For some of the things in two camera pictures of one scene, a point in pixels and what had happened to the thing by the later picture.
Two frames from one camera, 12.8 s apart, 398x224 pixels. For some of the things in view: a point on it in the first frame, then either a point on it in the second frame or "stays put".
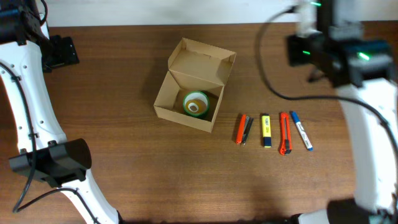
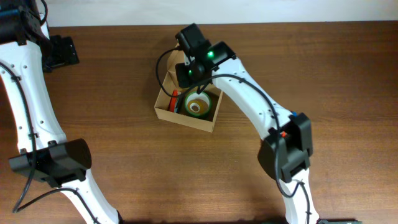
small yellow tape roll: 196,106 stays put
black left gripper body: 56,53 stays put
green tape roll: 196,103 stays put
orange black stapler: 244,129 to 174,101
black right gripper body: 303,51 to 188,74
